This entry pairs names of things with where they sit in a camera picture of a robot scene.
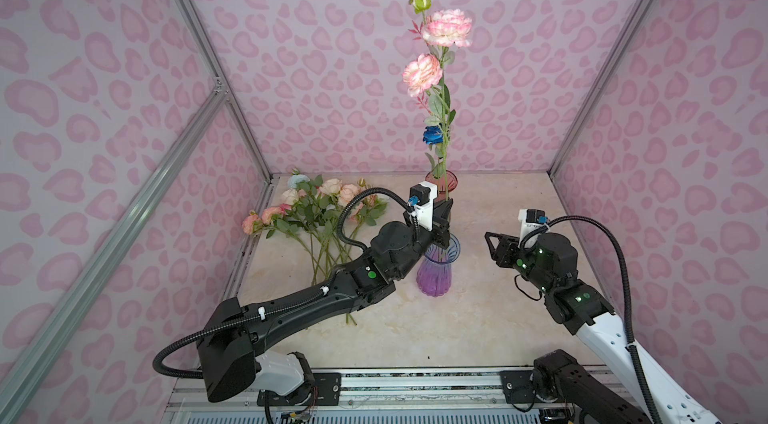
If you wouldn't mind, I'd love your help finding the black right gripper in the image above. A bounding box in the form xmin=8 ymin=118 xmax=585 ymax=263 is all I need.
xmin=482 ymin=231 xmax=556 ymax=295

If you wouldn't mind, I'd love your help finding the purple blue glass vase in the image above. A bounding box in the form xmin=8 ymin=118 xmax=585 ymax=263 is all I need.
xmin=416 ymin=234 xmax=461 ymax=297

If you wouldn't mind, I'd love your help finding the pink rosebud spray stem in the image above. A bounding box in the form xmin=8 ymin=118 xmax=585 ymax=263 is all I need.
xmin=338 ymin=179 xmax=388 ymax=242

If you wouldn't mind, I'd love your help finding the dark blue artificial rose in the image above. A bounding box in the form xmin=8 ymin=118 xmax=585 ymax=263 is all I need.
xmin=422 ymin=126 xmax=448 ymax=179

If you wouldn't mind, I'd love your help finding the pink carnation double stem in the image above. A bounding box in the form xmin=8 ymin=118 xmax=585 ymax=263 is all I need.
xmin=401 ymin=0 xmax=473 ymax=171

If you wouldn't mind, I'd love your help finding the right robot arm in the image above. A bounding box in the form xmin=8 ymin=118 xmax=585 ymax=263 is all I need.
xmin=484 ymin=232 xmax=718 ymax=423

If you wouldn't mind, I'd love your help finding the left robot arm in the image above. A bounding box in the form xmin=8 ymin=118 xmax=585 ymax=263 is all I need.
xmin=196 ymin=199 xmax=453 ymax=403

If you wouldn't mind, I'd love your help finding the red glass vase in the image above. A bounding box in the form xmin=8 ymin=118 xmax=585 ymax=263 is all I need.
xmin=425 ymin=171 xmax=458 ymax=202

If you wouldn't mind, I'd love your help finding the peach rose stem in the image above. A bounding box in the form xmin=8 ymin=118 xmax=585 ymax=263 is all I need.
xmin=314 ymin=179 xmax=362 ymax=282

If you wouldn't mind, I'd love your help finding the pink green carnation stem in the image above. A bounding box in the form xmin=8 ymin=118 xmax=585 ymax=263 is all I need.
xmin=241 ymin=204 xmax=327 ymax=284

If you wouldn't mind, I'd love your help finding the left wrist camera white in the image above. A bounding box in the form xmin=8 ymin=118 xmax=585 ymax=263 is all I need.
xmin=407 ymin=181 xmax=438 ymax=231

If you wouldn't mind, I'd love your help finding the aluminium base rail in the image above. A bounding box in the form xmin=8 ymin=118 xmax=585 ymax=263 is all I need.
xmin=158 ymin=363 xmax=661 ymax=424

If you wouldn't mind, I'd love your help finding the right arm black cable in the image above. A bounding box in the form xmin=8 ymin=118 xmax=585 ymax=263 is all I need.
xmin=518 ymin=215 xmax=664 ymax=424

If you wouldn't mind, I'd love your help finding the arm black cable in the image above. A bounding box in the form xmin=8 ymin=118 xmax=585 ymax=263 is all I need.
xmin=151 ymin=186 xmax=415 ymax=380
xmin=518 ymin=215 xmax=664 ymax=424

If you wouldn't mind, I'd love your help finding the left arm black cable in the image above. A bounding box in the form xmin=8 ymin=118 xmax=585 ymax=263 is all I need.
xmin=151 ymin=186 xmax=415 ymax=380

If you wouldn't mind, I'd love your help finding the aluminium frame corner post right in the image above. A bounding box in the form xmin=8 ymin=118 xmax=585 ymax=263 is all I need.
xmin=547 ymin=0 xmax=658 ymax=181

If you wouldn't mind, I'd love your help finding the aluminium frame corner post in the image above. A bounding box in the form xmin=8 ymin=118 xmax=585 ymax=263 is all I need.
xmin=547 ymin=0 xmax=658 ymax=181
xmin=173 ymin=0 xmax=273 ymax=184

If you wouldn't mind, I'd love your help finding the aluminium frame corner post left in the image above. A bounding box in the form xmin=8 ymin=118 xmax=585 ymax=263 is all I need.
xmin=173 ymin=0 xmax=273 ymax=184

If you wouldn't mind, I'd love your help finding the diagonal aluminium frame bar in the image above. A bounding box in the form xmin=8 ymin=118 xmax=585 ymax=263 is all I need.
xmin=1 ymin=88 xmax=228 ymax=423

